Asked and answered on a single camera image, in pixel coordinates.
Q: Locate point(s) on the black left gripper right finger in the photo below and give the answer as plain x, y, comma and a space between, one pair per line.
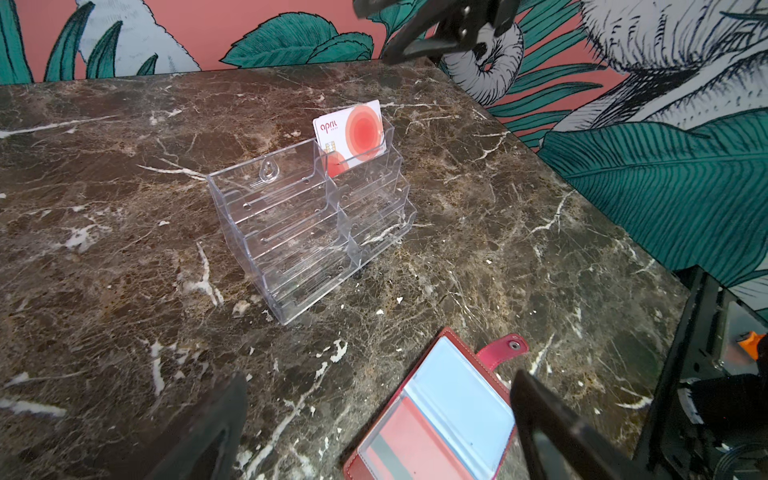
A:
559, 444

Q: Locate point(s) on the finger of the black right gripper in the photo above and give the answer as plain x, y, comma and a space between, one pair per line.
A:
438, 28
367, 8

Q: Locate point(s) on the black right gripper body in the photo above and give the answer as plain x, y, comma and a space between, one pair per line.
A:
480, 15

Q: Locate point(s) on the orange small connector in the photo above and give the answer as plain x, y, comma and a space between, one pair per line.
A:
749, 342

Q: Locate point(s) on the clear acrylic compartment organizer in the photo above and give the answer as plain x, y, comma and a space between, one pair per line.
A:
299, 227

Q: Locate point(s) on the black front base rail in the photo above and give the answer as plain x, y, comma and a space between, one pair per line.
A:
708, 419

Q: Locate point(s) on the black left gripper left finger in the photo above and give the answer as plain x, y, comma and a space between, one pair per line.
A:
200, 443

